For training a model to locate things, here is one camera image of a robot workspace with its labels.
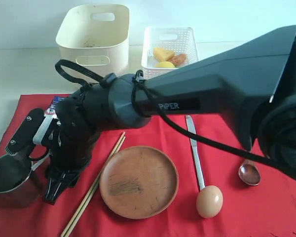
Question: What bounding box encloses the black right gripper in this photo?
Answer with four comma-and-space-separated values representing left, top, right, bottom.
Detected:
44, 123, 100, 204

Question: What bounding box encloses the blue white milk carton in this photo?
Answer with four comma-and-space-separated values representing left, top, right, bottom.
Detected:
44, 96, 65, 119

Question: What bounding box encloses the brown egg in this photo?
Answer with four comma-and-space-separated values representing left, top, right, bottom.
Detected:
196, 185, 223, 218

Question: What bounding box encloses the yellow lemon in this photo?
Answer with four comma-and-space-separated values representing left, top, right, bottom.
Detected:
154, 61, 176, 69

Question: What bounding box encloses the yellow cheese wedge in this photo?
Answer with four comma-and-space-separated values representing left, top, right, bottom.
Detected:
153, 47, 175, 62

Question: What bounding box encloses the orange fried nugget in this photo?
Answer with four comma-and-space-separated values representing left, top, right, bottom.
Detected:
168, 53, 186, 67

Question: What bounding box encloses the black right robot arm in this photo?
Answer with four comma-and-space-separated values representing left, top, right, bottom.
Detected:
44, 25, 296, 204

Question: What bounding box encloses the stainless steel cup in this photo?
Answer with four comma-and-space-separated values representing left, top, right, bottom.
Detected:
0, 154, 43, 208

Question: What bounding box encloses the wooden chopstick left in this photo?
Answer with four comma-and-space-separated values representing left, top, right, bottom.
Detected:
60, 131, 126, 237

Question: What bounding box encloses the brown wooden plate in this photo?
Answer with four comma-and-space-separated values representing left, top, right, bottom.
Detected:
99, 146, 179, 220

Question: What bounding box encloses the steel table knife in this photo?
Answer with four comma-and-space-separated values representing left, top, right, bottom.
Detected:
185, 115, 205, 190

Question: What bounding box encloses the cream plastic tub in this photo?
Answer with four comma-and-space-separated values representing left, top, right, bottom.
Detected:
56, 4, 129, 76

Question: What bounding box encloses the white perforated basket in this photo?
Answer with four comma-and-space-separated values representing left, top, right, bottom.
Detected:
141, 27, 199, 79

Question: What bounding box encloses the brown wooden spoon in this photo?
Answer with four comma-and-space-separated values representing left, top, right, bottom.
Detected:
238, 159, 261, 186

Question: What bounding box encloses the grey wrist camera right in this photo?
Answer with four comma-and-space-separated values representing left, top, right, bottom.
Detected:
5, 108, 44, 156

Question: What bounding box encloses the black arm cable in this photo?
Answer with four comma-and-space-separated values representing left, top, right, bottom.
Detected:
54, 59, 277, 166

